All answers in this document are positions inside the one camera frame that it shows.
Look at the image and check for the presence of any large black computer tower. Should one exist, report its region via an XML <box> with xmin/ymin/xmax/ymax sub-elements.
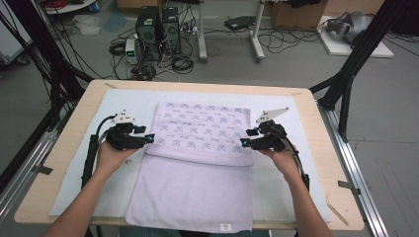
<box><xmin>135</xmin><ymin>5</ymin><xmax>163</xmax><ymax>62</ymax></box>

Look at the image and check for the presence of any white floor platform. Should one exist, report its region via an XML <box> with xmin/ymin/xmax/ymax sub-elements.
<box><xmin>317</xmin><ymin>15</ymin><xmax>394</xmax><ymax>58</ymax></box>

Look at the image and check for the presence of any clear plastic sheet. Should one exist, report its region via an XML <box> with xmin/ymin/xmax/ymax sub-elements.
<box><xmin>72</xmin><ymin>14</ymin><xmax>102</xmax><ymax>36</ymax></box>

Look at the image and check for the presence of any brown cardboard box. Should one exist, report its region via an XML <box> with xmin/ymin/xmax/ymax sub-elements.
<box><xmin>270</xmin><ymin>0</ymin><xmax>329</xmax><ymax>32</ymax></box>

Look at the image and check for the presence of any red cable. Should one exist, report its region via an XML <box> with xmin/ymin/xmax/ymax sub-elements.
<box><xmin>43</xmin><ymin>0</ymin><xmax>68</xmax><ymax>9</ymax></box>

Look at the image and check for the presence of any grey tape strip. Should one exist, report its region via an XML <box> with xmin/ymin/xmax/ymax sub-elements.
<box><xmin>338</xmin><ymin>180</ymin><xmax>362</xmax><ymax>196</ymax></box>
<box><xmin>33</xmin><ymin>165</ymin><xmax>53</xmax><ymax>176</ymax></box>

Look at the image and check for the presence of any white foam mat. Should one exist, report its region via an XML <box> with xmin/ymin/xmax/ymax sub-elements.
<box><xmin>48</xmin><ymin>88</ymin><xmax>332</xmax><ymax>225</ymax></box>

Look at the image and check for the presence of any tangled dark cable bundle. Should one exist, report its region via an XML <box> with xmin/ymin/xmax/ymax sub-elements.
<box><xmin>131</xmin><ymin>63</ymin><xmax>157</xmax><ymax>82</ymax></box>

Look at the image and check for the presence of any slim black computer tower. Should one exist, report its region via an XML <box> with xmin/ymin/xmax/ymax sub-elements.
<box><xmin>161</xmin><ymin>7</ymin><xmax>182</xmax><ymax>55</ymax></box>

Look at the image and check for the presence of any coiled black cable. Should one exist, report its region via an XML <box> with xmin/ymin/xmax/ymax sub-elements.
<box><xmin>109</xmin><ymin>41</ymin><xmax>126</xmax><ymax>56</ymax></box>
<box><xmin>171</xmin><ymin>55</ymin><xmax>195</xmax><ymax>74</ymax></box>

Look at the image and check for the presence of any person's right hand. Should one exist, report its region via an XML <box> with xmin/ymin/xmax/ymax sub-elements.
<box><xmin>259</xmin><ymin>143</ymin><xmax>303</xmax><ymax>183</ymax></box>

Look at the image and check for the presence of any aluminium rail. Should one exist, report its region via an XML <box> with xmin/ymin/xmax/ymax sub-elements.
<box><xmin>317</xmin><ymin>102</ymin><xmax>391</xmax><ymax>237</ymax></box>
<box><xmin>0</xmin><ymin>129</ymin><xmax>58</xmax><ymax>225</ymax></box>

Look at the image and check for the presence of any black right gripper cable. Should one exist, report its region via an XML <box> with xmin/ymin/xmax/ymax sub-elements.
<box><xmin>280</xmin><ymin>127</ymin><xmax>310</xmax><ymax>192</ymax></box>

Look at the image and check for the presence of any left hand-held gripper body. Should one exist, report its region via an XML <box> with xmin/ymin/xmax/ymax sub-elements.
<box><xmin>104</xmin><ymin>109</ymin><xmax>146</xmax><ymax>152</ymax></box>

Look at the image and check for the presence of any round white table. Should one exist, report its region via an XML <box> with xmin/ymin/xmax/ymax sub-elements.
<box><xmin>42</xmin><ymin>0</ymin><xmax>97</xmax><ymax>15</ymax></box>

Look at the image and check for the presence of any grey helmet-shaped device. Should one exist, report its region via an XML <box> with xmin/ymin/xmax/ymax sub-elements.
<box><xmin>325</xmin><ymin>11</ymin><xmax>375</xmax><ymax>43</ymax></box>

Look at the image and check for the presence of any flat black box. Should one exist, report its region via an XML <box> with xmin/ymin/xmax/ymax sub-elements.
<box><xmin>224</xmin><ymin>15</ymin><xmax>257</xmax><ymax>32</ymax></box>

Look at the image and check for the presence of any lavender towel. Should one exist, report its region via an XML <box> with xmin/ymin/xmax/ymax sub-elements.
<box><xmin>125</xmin><ymin>101</ymin><xmax>255</xmax><ymax>234</ymax></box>

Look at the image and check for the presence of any white desk frame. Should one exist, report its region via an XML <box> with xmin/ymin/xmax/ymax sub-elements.
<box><xmin>197</xmin><ymin>0</ymin><xmax>266</xmax><ymax>64</ymax></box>

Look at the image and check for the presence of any person's left hand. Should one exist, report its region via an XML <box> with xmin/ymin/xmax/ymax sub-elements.
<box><xmin>94</xmin><ymin>141</ymin><xmax>140</xmax><ymax>181</ymax></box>

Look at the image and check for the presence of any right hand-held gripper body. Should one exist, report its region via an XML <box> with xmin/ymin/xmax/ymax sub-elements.
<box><xmin>251</xmin><ymin>107</ymin><xmax>291</xmax><ymax>153</ymax></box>

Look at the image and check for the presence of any black metal frame post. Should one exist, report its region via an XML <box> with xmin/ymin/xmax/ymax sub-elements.
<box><xmin>0</xmin><ymin>0</ymin><xmax>95</xmax><ymax>196</ymax></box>
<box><xmin>308</xmin><ymin>0</ymin><xmax>419</xmax><ymax>143</ymax></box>

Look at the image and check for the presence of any white power supply unit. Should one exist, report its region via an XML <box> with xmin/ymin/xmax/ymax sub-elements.
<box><xmin>125</xmin><ymin>38</ymin><xmax>141</xmax><ymax>65</ymax></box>

